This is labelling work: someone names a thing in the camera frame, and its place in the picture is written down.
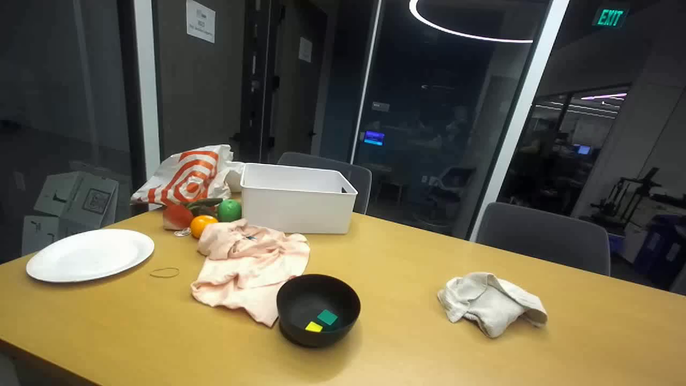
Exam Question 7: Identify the white paper wall sign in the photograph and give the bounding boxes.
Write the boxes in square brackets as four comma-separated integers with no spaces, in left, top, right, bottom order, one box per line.
[184,0,219,44]

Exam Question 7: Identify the orange fruit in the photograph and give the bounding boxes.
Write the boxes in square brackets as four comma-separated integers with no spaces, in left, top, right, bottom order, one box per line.
[189,212,219,240]

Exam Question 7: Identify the slanted white window post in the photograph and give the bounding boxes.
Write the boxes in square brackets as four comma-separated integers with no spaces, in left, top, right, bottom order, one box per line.
[468,0,573,245]

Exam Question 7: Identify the thin white window post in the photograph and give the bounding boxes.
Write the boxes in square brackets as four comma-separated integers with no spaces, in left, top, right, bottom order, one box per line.
[348,0,387,167]

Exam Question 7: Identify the pink white striped cloth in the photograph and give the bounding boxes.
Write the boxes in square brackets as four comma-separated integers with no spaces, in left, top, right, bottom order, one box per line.
[189,218,314,329]

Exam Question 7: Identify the green apple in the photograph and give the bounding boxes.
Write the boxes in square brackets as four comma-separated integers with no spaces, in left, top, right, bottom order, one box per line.
[215,198,244,222]

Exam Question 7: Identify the dark green vegetable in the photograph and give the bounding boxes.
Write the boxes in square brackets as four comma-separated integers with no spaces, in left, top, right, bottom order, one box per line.
[186,198,227,216]

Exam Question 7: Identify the green exit sign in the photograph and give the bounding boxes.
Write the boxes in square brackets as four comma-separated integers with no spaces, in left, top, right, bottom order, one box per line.
[593,6,630,31]

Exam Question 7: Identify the red fruit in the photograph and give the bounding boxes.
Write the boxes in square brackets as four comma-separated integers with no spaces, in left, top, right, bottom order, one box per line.
[162,202,196,234]

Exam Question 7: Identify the white round plate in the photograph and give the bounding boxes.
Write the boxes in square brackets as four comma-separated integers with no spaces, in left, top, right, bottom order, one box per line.
[25,228,156,286]

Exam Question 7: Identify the ring ceiling light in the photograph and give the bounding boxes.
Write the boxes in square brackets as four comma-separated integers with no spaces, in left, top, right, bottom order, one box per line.
[408,0,537,48]

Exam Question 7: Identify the green square block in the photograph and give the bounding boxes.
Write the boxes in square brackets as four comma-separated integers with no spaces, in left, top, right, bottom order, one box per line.
[315,307,341,329]

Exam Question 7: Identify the blue lit screen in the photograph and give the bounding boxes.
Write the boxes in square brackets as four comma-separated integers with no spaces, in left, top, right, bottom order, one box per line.
[361,129,388,151]

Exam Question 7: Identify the white plastic bin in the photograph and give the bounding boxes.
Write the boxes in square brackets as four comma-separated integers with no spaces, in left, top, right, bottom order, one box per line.
[238,163,361,239]

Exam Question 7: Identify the black bowl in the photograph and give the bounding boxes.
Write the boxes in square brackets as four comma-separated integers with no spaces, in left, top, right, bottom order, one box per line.
[274,273,362,349]

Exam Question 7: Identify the small cardboard box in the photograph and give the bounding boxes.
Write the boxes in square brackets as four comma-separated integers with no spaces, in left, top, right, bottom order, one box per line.
[20,212,70,258]

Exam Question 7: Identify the large cardboard box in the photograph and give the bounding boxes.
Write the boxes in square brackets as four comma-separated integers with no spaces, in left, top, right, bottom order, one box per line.
[32,170,122,230]

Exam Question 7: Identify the grey office chair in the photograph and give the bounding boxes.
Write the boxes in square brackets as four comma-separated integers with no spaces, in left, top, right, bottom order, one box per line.
[475,200,614,276]
[276,151,375,215]

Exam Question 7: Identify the wide white window post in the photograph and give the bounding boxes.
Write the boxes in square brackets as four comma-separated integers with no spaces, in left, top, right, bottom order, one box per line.
[131,0,164,181]

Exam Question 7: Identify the white towel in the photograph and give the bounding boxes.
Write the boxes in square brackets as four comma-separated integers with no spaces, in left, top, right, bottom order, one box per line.
[435,270,549,338]

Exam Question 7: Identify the red white striped bag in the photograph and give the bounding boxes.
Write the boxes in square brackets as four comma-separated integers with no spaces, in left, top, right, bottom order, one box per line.
[129,144,238,210]

